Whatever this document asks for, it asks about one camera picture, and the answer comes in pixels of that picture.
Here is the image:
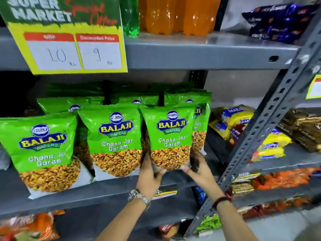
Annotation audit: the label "person's right hand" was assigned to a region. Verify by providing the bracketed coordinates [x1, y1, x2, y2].
[180, 149, 225, 202]

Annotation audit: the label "person's left hand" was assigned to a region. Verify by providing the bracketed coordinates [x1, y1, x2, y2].
[136, 152, 167, 198]

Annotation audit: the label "person's left forearm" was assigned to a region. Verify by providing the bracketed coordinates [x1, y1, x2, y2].
[95, 198, 150, 241]

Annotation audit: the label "person's right forearm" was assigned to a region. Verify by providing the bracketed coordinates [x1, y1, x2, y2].
[213, 198, 252, 241]

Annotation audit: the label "black and yellow shelf label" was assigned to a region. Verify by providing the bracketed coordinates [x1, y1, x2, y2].
[153, 189, 178, 200]

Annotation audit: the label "blue snack packet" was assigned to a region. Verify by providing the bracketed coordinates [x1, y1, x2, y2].
[193, 187, 206, 206]

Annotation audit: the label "silver wristwatch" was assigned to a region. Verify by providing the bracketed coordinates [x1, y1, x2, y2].
[127, 189, 152, 211]

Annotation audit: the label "yellow and blue biscuit packet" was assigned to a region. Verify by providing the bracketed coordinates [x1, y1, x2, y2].
[261, 130, 292, 151]
[214, 105, 255, 127]
[209, 119, 231, 139]
[251, 147, 286, 163]

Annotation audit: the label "light green snack packet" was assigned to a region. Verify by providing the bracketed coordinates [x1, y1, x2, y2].
[196, 214, 222, 234]

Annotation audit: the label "red snack packet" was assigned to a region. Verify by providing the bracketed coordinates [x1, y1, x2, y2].
[159, 223, 181, 240]

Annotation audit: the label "gold wrapped packet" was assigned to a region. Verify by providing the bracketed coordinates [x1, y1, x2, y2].
[231, 182, 255, 198]

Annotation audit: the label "red biscuit packet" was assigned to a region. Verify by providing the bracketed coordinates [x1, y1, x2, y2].
[228, 124, 247, 147]

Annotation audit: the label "row of orange red packets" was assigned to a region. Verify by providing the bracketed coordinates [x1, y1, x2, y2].
[242, 198, 311, 219]

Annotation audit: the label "row of orange snack packets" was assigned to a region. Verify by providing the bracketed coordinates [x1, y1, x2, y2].
[253, 168, 321, 190]

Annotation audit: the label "grey slotted shelf rack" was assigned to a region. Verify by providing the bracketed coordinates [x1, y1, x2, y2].
[184, 12, 321, 237]

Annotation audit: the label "rows of green packets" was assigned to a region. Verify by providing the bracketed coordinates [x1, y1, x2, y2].
[0, 81, 212, 200]

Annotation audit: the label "grey metal shelf rack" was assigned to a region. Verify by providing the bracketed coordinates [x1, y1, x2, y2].
[0, 27, 301, 241]

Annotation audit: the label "pile of brown gold packets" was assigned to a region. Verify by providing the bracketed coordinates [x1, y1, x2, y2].
[278, 109, 321, 152]

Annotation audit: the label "pile of orange chip bags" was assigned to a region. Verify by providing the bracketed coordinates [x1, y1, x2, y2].
[0, 210, 66, 241]

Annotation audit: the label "yellow price tag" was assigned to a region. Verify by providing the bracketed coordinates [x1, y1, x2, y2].
[305, 74, 321, 100]

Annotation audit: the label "orange drink bottle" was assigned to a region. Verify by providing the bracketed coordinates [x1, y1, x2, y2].
[145, 0, 179, 35]
[173, 0, 187, 33]
[138, 0, 149, 31]
[183, 0, 222, 36]

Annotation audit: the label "yellow and green price sign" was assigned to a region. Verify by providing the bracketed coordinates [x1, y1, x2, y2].
[0, 0, 128, 75]

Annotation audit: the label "green drink bottle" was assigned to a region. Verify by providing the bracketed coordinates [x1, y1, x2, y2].
[119, 0, 140, 36]

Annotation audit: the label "pile of dark blue packets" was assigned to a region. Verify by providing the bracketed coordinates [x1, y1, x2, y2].
[242, 2, 320, 45]

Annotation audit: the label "dark red wrist bracelet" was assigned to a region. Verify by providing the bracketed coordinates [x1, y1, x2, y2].
[211, 195, 232, 210]

